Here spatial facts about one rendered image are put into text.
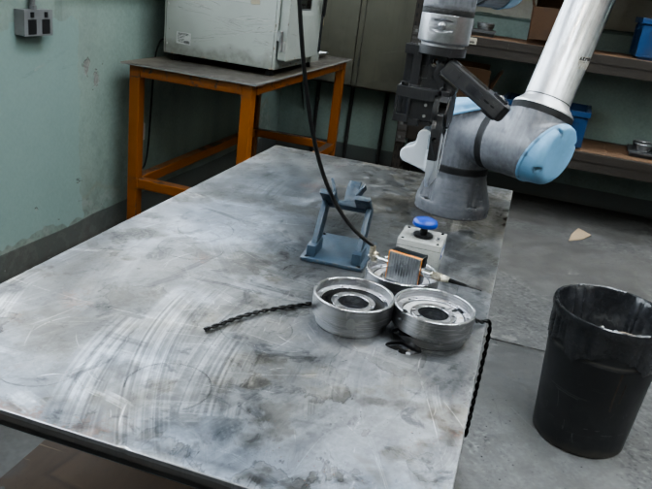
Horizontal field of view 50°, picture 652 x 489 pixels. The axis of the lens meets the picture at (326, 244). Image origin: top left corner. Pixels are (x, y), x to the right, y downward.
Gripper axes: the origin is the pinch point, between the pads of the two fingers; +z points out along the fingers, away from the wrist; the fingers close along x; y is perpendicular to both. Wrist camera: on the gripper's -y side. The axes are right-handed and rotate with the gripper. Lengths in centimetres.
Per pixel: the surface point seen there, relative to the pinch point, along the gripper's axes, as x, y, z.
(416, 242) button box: 3.3, 0.3, 9.5
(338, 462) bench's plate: 54, -3, 14
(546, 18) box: -325, -5, -21
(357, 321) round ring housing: 31.3, 1.8, 11.3
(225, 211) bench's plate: -3.1, 36.1, 14.0
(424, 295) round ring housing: 19.6, -4.3, 10.9
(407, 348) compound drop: 30.2, -4.7, 13.7
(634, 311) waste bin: -107, -53, 55
